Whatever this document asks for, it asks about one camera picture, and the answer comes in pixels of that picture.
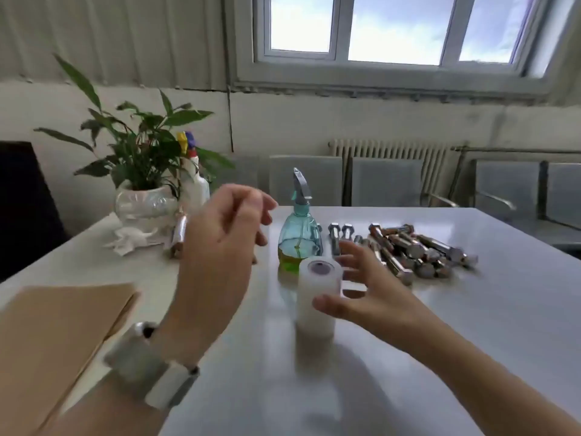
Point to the teal spray bottle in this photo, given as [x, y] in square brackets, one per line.
[299, 231]

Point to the person's left forearm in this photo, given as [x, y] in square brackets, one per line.
[113, 417]

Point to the crumpled white tissue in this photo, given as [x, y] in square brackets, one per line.
[129, 242]

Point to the pile of steel bolts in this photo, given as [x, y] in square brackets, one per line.
[408, 251]

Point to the white framed window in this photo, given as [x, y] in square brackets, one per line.
[342, 27]

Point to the smartwatch with grey band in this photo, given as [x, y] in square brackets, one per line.
[136, 358]

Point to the clear glass plant pot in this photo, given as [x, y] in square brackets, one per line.
[145, 206]

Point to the person's right hand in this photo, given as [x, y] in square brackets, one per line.
[386, 308]

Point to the person's right forearm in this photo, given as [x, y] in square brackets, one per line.
[499, 395]

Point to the grey metal chair with armrest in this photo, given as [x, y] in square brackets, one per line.
[386, 181]

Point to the grey metal bench seat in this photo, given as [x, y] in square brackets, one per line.
[504, 186]
[565, 190]

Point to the row of bolts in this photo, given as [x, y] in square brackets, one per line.
[180, 231]

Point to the white wall radiator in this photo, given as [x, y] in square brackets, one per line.
[390, 148]

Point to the stack of brown paper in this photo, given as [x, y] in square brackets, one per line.
[54, 340]

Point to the person's left hand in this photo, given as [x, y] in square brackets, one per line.
[213, 258]

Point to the green leafy plant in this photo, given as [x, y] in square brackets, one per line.
[136, 149]

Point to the white spray bottle colourful nozzle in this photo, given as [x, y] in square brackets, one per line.
[197, 186]

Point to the white cling film roll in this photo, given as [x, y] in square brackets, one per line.
[315, 290]

